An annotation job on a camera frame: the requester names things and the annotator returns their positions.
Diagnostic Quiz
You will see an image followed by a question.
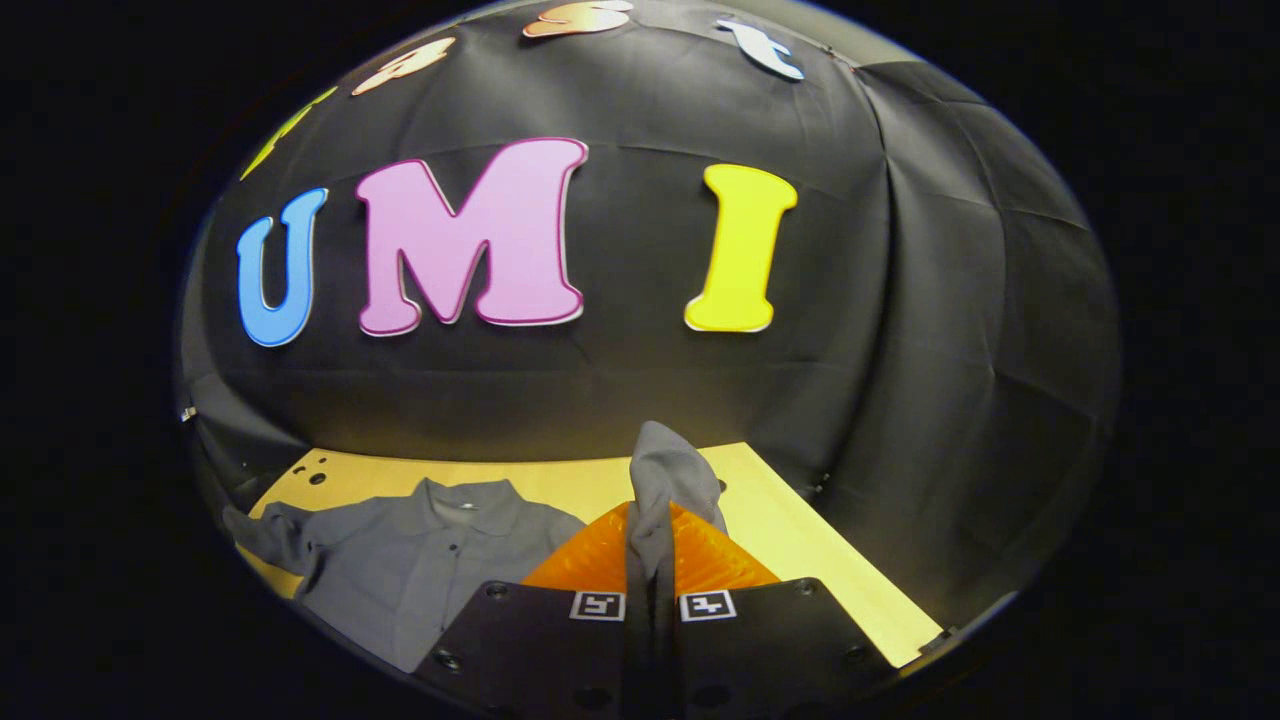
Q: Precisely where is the grey polo shirt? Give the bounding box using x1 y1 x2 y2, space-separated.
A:
222 420 729 673

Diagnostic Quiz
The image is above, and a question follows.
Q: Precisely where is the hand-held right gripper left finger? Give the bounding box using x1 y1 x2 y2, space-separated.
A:
415 500 643 720

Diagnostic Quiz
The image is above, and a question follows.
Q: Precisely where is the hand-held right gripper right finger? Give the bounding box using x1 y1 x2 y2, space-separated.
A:
658 500 898 720

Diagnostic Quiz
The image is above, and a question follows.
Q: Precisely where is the black backdrop cloth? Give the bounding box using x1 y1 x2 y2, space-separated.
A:
178 0 1123 641

